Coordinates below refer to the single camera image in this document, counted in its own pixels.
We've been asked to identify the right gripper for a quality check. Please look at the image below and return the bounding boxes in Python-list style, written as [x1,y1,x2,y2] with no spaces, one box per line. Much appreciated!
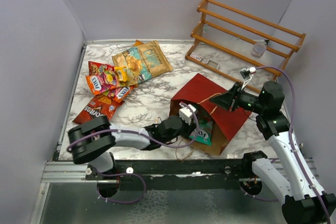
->
[210,81,267,114]

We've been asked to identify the red brown paper bag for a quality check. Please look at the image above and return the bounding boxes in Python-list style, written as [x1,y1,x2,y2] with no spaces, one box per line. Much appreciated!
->
[169,73,251,156]

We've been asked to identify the teal white snack bag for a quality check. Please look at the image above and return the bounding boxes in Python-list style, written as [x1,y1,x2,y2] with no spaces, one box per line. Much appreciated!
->
[188,117,213,146]

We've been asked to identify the gold foil snack bag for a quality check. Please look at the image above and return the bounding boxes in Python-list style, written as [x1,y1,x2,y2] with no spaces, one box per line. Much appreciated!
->
[112,40,173,86]

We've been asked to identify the yellow kettle chips bag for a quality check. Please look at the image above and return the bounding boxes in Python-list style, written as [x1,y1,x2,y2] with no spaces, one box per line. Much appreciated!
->
[134,40,143,46]

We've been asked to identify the colourful orange candy bag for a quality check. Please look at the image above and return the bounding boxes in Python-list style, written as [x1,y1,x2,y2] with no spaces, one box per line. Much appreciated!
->
[103,86,134,103]

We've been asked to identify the red doritos chip bag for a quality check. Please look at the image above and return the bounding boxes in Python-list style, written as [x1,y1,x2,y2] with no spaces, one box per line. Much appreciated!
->
[73,94,124,124]

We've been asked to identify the orange white snack box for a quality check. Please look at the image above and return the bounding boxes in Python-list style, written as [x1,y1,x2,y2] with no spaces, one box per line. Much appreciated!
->
[86,70,126,95]

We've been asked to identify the yellow m&m's packet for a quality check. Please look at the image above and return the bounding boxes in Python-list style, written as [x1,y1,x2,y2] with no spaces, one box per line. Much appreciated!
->
[114,67,129,82]

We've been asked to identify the red cheez-it snack bag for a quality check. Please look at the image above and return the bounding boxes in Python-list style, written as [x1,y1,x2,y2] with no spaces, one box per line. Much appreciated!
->
[88,61,114,76]

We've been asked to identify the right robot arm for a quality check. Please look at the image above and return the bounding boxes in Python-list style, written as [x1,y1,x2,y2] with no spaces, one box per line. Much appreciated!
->
[210,81,335,223]

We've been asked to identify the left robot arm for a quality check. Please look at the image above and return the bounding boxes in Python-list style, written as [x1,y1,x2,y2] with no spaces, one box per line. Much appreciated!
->
[67,115,198,179]

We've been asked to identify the open small cardboard box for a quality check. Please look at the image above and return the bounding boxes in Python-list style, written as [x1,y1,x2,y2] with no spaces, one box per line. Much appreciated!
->
[205,59,220,70]

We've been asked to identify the wooden shelf rack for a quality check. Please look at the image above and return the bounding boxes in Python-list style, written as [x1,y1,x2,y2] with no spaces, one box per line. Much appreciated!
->
[185,0,306,92]

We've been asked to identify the red white small box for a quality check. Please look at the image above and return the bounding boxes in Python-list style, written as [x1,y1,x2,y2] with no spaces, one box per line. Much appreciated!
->
[190,52,203,61]

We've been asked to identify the clear plastic cup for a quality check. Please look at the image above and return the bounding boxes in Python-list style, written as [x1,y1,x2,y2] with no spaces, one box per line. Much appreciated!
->
[251,41,267,58]

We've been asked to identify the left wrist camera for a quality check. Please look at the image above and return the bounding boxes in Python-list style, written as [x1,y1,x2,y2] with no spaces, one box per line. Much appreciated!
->
[179,102,197,125]

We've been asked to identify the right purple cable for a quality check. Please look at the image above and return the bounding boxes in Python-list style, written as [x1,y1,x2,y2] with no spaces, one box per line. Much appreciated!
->
[240,66,331,224]

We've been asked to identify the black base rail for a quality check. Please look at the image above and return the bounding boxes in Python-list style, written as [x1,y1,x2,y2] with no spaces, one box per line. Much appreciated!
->
[52,153,279,190]

